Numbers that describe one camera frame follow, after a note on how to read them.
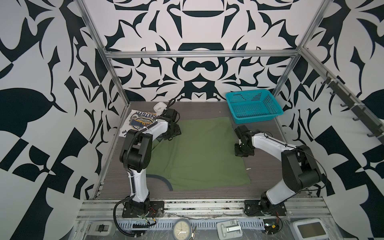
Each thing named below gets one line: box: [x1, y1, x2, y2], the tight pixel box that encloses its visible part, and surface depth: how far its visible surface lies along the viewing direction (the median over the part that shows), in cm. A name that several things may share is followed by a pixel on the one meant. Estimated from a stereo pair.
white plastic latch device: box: [216, 219, 243, 240], surface depth 69 cm
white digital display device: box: [289, 218, 330, 240], surface depth 67 cm
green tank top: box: [146, 116, 251, 191], surface depth 94 cm
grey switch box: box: [86, 221, 113, 236], surface depth 68 cm
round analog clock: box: [172, 219, 192, 240], surface depth 67 cm
